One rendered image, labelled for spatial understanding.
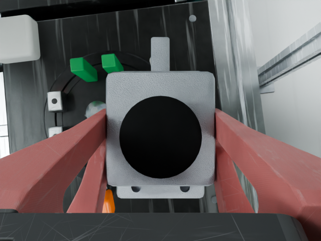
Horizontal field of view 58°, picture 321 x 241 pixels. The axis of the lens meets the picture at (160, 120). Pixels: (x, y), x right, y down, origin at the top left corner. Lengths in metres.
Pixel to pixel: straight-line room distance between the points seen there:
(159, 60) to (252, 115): 0.20
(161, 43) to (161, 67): 0.01
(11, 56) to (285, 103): 0.36
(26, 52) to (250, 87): 0.25
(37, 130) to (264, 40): 0.34
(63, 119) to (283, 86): 0.31
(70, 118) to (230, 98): 0.18
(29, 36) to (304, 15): 0.38
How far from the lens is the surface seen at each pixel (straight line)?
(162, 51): 0.16
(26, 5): 0.39
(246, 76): 0.35
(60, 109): 0.30
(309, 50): 0.29
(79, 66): 0.27
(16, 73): 0.37
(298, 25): 0.50
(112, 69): 0.27
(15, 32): 0.36
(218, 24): 0.36
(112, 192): 0.24
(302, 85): 0.48
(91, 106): 0.25
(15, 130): 0.36
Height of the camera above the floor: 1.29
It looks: 86 degrees down
